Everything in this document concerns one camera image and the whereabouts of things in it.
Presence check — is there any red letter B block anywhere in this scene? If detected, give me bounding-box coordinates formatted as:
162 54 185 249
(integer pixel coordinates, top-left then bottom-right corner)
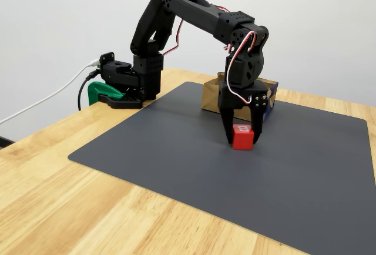
231 123 255 151

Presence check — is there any brown paper bag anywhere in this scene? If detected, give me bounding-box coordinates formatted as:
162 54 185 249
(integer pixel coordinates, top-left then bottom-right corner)
201 72 279 123

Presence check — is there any dark grey mat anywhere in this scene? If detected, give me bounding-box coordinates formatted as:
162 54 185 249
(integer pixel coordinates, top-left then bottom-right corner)
67 81 376 255

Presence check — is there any black controller board holder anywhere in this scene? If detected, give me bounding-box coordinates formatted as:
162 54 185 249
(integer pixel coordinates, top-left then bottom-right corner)
99 51 116 71

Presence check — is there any green table clamp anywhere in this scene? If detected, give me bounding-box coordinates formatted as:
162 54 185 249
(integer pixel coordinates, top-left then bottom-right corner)
87 80 126 105

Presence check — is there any red white servo cable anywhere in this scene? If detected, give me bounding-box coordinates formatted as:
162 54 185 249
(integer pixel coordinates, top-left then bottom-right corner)
162 16 185 58
224 31 259 105
187 0 233 14

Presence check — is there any black power cable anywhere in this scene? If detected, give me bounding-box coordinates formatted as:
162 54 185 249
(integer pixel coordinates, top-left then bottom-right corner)
77 71 102 111

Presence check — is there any white usb cable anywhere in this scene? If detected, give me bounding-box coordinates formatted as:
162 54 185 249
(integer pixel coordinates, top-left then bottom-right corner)
0 58 100 125

